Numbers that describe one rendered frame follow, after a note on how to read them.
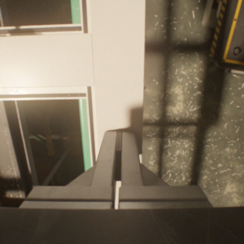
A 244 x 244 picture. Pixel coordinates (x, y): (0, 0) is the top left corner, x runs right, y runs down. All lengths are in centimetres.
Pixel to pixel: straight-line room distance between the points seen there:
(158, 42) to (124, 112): 98
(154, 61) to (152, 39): 12
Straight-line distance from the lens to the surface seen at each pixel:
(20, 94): 24
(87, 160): 26
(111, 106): 15
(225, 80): 126
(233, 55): 90
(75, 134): 116
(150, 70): 110
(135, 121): 16
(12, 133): 65
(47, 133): 97
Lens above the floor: 108
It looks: 73 degrees down
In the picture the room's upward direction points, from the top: 179 degrees counter-clockwise
